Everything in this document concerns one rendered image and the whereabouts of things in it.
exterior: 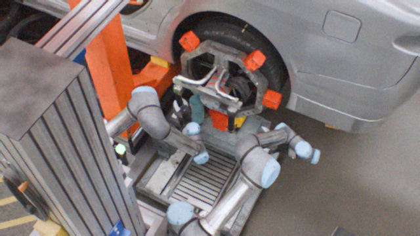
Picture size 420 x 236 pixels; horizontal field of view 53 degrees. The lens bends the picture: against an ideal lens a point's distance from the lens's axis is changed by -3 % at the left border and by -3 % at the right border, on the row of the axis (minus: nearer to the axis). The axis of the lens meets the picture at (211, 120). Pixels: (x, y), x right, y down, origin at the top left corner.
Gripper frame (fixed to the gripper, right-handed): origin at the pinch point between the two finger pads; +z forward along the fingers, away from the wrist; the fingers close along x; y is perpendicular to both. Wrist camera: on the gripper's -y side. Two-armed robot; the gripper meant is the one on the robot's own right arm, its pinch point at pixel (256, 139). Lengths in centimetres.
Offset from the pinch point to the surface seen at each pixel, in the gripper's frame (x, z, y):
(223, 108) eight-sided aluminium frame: -15.9, 36.7, -25.4
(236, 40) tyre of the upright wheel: -47, 23, 17
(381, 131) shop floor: -51, -52, -136
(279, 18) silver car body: -57, -3, 33
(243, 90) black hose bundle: -22.3, 12.2, 10.6
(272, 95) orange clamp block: -28.2, 2.9, -9.1
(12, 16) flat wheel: -41, 238, -6
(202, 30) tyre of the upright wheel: -49, 45, 18
